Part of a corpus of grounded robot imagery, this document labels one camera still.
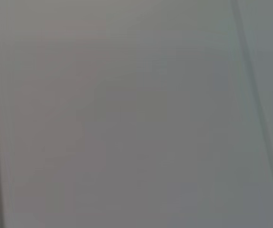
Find clear green-zipper document bag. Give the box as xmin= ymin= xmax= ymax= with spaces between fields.
xmin=0 ymin=0 xmax=273 ymax=228

